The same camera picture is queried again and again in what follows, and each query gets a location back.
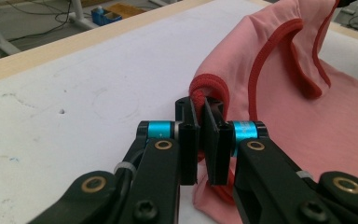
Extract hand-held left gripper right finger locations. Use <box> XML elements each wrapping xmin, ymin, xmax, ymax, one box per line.
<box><xmin>200</xmin><ymin>96</ymin><xmax>269</xmax><ymax>188</ymax></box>

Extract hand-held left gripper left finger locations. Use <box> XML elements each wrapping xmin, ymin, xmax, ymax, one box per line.
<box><xmin>136</xmin><ymin>96</ymin><xmax>200</xmax><ymax>187</ymax></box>

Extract pink tank top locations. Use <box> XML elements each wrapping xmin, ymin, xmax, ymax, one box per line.
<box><xmin>188</xmin><ymin>0</ymin><xmax>358</xmax><ymax>224</ymax></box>

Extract white foam mat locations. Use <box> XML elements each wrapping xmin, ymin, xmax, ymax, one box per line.
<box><xmin>0</xmin><ymin>0</ymin><xmax>358</xmax><ymax>224</ymax></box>

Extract blue box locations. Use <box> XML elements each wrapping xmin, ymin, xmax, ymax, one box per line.
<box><xmin>91</xmin><ymin>6</ymin><xmax>123</xmax><ymax>27</ymax></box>

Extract white stand legs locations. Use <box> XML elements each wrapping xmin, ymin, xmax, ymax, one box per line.
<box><xmin>0</xmin><ymin>0</ymin><xmax>100</xmax><ymax>57</ymax></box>

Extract long black floor cable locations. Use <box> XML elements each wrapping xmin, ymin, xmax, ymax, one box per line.
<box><xmin>7</xmin><ymin>0</ymin><xmax>73</xmax><ymax>43</ymax></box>

